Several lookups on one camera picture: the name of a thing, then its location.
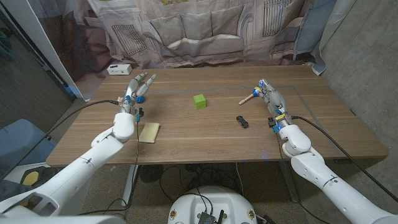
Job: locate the black round fan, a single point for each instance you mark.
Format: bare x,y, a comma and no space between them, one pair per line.
150,173

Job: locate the blue spiky stress ball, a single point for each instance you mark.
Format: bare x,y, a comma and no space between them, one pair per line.
140,99

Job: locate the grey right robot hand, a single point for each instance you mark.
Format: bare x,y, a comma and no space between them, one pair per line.
275,99

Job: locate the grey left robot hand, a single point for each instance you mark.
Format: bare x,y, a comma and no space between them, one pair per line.
132,88

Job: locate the printed sofa backdrop cloth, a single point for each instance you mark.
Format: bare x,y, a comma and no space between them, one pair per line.
199,34

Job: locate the black toy car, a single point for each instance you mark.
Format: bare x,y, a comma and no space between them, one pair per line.
242,121

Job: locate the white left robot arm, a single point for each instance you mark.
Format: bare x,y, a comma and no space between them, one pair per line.
81,168

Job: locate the green block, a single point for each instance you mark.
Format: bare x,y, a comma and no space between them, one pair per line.
199,102

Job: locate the black torso module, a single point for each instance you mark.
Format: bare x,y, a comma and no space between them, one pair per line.
206,217

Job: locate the white power strip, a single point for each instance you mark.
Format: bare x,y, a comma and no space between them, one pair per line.
119,69

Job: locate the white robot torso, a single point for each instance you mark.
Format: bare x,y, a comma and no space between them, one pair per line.
211,199

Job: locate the yellow sticky note pad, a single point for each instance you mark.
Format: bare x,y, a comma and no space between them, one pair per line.
149,132

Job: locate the wooden maraca with coloured head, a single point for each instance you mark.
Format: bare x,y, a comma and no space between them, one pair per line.
247,99

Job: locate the white partition frame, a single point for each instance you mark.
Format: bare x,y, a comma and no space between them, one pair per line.
34,34

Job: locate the yellow and black foot pedal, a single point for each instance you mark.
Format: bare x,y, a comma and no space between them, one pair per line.
31,178

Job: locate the white table leg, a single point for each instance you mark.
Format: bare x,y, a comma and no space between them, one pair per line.
129,186

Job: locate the teal green garment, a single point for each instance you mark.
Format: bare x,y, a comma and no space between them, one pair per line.
4,46

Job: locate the grey table leg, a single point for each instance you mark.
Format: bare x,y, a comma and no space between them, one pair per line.
289,183

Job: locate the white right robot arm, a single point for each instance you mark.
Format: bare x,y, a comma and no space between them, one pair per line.
317,174

